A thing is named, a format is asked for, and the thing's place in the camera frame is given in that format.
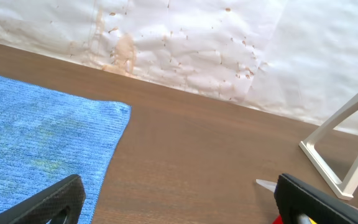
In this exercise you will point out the white and blue stand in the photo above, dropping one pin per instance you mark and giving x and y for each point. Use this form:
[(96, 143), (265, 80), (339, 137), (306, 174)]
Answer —
[(319, 161)]

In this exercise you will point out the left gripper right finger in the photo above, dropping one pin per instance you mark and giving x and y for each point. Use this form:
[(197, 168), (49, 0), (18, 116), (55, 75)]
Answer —
[(315, 202)]

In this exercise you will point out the blue cloth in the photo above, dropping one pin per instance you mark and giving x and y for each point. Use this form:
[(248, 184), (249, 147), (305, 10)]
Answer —
[(42, 130)]

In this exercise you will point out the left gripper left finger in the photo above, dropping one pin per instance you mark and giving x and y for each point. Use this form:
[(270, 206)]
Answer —
[(51, 202)]

